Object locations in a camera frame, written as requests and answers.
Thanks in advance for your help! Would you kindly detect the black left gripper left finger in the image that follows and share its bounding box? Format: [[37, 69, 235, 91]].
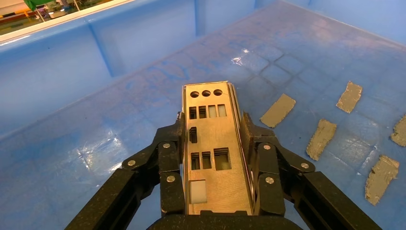
[[65, 111, 187, 230]]

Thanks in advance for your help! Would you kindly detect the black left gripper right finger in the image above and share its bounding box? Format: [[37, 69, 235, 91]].
[[240, 112, 383, 230]]

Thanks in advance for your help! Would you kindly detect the metal I/O shield plate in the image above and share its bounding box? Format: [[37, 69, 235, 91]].
[[181, 80, 255, 217]]

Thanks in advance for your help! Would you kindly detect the blue plastic tray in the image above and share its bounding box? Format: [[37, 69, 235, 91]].
[[0, 0, 406, 230]]

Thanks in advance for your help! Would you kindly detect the grey adhesive tape patch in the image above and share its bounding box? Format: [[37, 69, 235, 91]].
[[364, 155, 400, 207], [306, 119, 338, 161], [259, 93, 296, 129], [390, 115, 406, 147], [336, 81, 363, 114]]

